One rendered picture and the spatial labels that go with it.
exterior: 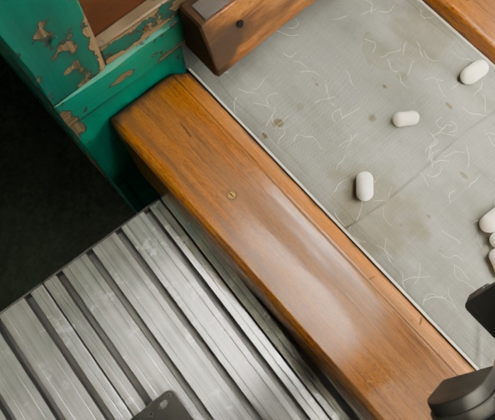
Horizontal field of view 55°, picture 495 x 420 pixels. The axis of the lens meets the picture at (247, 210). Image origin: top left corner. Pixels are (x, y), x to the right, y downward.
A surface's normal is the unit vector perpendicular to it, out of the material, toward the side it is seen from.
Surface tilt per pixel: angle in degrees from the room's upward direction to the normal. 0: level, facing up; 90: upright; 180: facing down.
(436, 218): 0
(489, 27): 0
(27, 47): 90
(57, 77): 90
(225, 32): 66
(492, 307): 50
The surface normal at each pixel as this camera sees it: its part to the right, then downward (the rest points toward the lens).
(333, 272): 0.03, -0.25
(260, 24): 0.62, 0.57
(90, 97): 0.67, 0.72
